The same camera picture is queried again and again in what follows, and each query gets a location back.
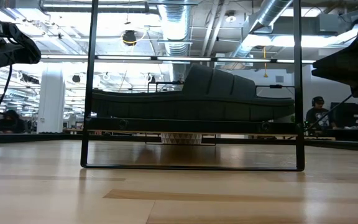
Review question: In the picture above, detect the black rubber slide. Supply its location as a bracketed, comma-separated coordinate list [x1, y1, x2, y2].
[90, 63, 295, 123]

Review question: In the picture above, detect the person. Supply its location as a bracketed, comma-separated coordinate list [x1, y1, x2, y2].
[0, 109, 28, 134]
[305, 96, 338, 130]

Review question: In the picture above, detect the black equipment cabinet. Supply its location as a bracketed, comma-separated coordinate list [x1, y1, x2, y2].
[328, 101, 358, 142]

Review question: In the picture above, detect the long linear ceiling light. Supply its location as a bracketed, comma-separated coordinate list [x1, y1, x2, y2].
[40, 54, 316, 67]

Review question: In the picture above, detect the grey geometric patterned basket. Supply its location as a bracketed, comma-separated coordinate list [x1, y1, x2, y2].
[160, 133, 203, 146]

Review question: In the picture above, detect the black round ceiling fixture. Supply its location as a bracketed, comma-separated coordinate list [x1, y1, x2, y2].
[122, 29, 137, 47]

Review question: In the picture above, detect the white building column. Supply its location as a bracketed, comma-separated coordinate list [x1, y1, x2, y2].
[37, 67, 66, 134]

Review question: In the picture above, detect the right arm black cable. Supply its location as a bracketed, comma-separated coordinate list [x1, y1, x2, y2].
[305, 94, 353, 132]

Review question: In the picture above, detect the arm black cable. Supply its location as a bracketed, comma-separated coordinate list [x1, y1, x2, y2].
[0, 63, 14, 125]
[305, 94, 353, 132]

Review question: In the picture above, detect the background black rig frame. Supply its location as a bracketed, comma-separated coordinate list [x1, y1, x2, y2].
[255, 83, 295, 100]

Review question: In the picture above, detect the yellow hanging cord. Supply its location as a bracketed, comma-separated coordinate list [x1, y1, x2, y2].
[262, 46, 269, 78]

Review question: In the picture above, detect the silver spiral air duct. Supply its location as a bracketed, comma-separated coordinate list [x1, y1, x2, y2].
[158, 0, 196, 57]
[228, 0, 293, 63]

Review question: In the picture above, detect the wooden shelf black metal frame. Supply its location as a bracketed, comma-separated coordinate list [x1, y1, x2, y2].
[80, 0, 306, 172]

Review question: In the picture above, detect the black aluminium table frame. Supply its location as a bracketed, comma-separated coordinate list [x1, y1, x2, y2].
[0, 132, 358, 153]

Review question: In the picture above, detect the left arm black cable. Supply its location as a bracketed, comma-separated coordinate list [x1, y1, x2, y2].
[0, 63, 14, 125]

